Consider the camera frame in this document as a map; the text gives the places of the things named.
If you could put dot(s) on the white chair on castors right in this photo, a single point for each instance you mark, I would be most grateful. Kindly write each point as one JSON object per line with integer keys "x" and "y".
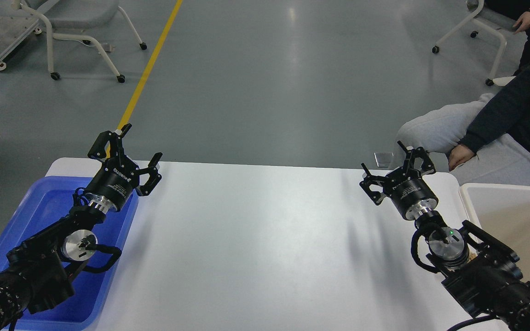
{"x": 489, "y": 21}

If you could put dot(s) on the seated person's hand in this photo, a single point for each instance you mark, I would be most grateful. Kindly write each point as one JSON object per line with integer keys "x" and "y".
{"x": 459, "y": 155}

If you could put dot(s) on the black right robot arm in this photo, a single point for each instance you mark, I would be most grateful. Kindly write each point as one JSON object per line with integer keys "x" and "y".
{"x": 480, "y": 272}

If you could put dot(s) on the second person's hand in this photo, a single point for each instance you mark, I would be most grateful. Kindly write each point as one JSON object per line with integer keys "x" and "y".
{"x": 523, "y": 23}

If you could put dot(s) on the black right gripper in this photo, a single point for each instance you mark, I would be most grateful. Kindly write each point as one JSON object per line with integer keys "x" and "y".
{"x": 405, "y": 186}

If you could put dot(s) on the white chair on castors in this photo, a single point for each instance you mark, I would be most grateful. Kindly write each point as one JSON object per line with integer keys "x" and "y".
{"x": 489, "y": 21}
{"x": 77, "y": 15}

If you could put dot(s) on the metal floor plate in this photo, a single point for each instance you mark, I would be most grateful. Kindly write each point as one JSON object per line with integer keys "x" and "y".
{"x": 383, "y": 159}

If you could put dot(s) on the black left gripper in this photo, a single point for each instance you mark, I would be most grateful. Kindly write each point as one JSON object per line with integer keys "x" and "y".
{"x": 114, "y": 183}

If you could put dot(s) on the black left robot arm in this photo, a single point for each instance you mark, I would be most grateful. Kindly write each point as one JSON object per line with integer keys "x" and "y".
{"x": 43, "y": 267}

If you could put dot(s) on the white plastic bin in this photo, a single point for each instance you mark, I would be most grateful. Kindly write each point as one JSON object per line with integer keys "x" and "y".
{"x": 504, "y": 212}

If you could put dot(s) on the seated person in grey trousers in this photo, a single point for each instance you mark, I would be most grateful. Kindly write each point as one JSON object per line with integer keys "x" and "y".
{"x": 496, "y": 127}

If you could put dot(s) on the white chair on castors left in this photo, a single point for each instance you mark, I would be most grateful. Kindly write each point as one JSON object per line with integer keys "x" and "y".
{"x": 77, "y": 15}

